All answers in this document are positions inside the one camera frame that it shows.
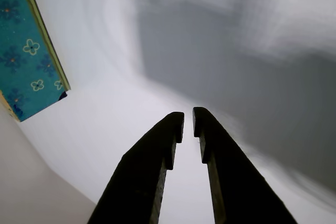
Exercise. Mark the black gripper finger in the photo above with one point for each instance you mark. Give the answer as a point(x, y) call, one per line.
point(141, 176)
point(236, 187)

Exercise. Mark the floral yellow and teal box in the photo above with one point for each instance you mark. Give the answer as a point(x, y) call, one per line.
point(23, 51)

